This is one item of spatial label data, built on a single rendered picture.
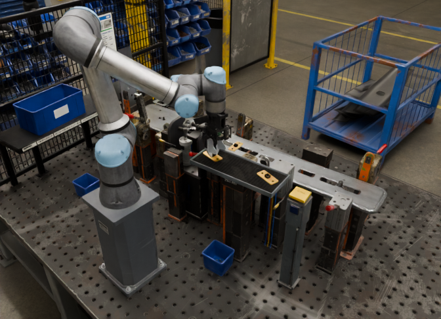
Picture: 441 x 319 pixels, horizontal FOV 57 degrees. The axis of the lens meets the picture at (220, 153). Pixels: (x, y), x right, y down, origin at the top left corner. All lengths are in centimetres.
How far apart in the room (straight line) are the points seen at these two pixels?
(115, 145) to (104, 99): 16
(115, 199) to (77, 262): 51
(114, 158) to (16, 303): 161
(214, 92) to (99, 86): 39
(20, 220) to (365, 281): 161
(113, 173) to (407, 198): 153
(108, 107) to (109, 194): 31
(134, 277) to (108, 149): 56
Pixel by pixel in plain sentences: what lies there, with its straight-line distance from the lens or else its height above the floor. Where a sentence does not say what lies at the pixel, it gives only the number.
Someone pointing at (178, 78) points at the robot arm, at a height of 151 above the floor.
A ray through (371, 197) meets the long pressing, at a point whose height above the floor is 100.
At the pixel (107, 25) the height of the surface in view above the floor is 138.
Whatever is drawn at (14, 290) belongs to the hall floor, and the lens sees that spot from 291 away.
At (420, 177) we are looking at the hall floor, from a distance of 384.
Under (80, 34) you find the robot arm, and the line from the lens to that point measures 129.
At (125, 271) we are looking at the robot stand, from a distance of 170.
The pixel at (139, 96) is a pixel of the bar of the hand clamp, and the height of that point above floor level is 121.
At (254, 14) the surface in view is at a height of 76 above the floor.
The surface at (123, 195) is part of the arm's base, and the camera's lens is 149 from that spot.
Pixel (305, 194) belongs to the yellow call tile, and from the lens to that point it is 147.
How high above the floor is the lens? 207
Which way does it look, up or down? 33 degrees down
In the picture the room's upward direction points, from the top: straight up
